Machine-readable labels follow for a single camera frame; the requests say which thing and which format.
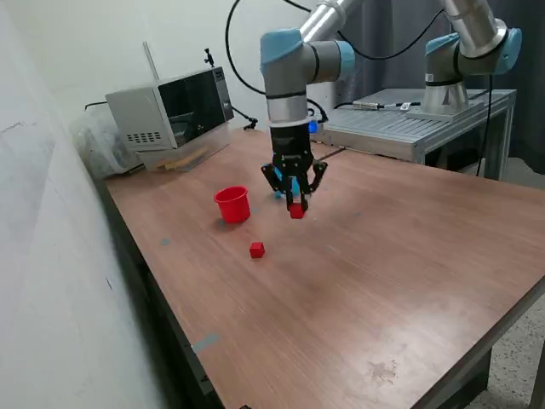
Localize clear plastic bag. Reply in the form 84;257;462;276
70;104;144;180

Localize aluminium robot mounting plate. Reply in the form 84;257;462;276
404;100;485;122

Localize wooden shim pieces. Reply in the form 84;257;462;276
155;147;209;172

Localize grey metal table bracket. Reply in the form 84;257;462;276
182;344;215;396

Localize black two-finger gripper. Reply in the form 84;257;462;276
261;122;329;212

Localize slotted aluminium robot stand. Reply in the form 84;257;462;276
314;88;519;182

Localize red round bin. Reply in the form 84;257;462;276
213;186;252;226

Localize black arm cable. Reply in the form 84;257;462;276
225;0;491;176

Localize blue round bin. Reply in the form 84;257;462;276
272;167;314;200

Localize long grey tape strip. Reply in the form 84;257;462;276
190;332;221;354

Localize white wall strip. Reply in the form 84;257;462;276
142;41;161;82

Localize dark grey curtain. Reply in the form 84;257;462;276
330;0;545;176

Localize silver microwave oven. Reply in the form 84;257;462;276
105;66;236;151

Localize dark brown tape strip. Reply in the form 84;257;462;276
317;147;347;163

